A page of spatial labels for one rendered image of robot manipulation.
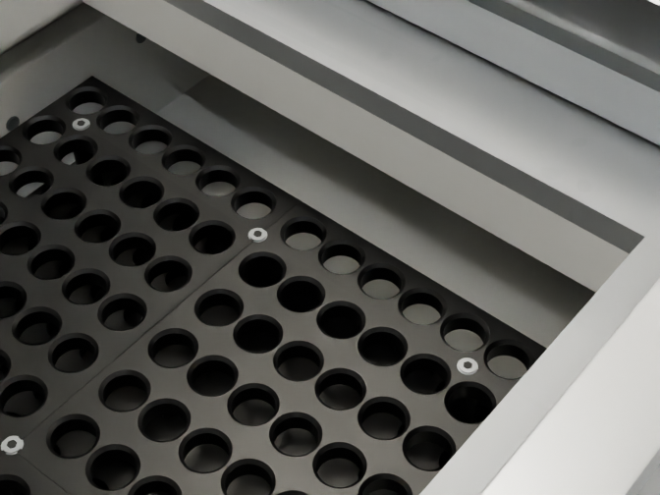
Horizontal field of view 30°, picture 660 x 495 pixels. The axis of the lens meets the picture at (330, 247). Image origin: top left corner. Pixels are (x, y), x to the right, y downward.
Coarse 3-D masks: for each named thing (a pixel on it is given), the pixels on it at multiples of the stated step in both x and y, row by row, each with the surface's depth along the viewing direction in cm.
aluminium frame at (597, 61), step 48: (384, 0) 35; (432, 0) 33; (480, 0) 33; (528, 0) 31; (576, 0) 30; (624, 0) 29; (480, 48) 33; (528, 48) 32; (576, 48) 31; (624, 48) 31; (576, 96) 32; (624, 96) 31
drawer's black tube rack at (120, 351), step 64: (64, 128) 39; (0, 192) 36; (64, 192) 37; (128, 192) 37; (0, 256) 35; (64, 256) 35; (128, 256) 39; (192, 256) 35; (256, 256) 35; (0, 320) 33; (64, 320) 33; (128, 320) 38; (192, 320) 33; (256, 320) 34; (320, 320) 34; (384, 320) 33; (0, 384) 32; (64, 384) 32; (128, 384) 33; (192, 384) 33; (256, 384) 32; (320, 384) 32; (384, 384) 32; (448, 384) 32; (0, 448) 31; (64, 448) 34; (128, 448) 31; (192, 448) 31; (256, 448) 31; (320, 448) 31; (384, 448) 31; (448, 448) 31
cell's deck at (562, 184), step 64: (0, 0) 37; (64, 0) 39; (128, 0) 38; (192, 0) 36; (256, 0) 36; (320, 0) 36; (256, 64) 36; (320, 64) 34; (384, 64) 34; (448, 64) 34; (320, 128) 35; (384, 128) 34; (448, 128) 32; (512, 128) 32; (576, 128) 32; (448, 192) 33; (512, 192) 32; (576, 192) 30; (640, 192) 31; (576, 256) 32; (640, 256) 29; (576, 320) 28; (512, 448) 26
